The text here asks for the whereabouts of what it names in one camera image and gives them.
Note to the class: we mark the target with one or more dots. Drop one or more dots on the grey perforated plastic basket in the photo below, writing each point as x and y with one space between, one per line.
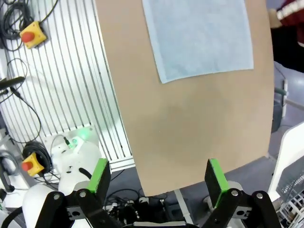
293 187

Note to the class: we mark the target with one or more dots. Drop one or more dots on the person in maroon jacket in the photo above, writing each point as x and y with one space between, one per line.
289 47

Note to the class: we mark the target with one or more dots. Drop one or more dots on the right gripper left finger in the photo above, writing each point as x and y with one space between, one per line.
99 180

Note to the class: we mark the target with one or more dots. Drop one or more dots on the yellow emergency stop button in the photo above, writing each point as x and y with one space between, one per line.
32 35
32 165

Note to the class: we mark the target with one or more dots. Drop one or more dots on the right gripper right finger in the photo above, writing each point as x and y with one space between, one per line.
217 185

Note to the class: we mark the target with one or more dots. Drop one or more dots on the slotted aluminium base plate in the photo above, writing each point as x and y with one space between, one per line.
71 83

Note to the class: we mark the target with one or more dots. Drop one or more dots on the aluminium table leg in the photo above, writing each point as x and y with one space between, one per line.
184 206

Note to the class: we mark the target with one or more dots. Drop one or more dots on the light blue towel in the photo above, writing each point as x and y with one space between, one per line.
197 35

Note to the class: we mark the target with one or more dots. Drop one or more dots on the person's right hand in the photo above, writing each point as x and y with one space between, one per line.
275 19

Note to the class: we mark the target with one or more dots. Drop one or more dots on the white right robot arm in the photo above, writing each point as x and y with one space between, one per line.
71 175

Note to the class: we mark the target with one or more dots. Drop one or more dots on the person's right forearm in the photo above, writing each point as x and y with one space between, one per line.
292 14

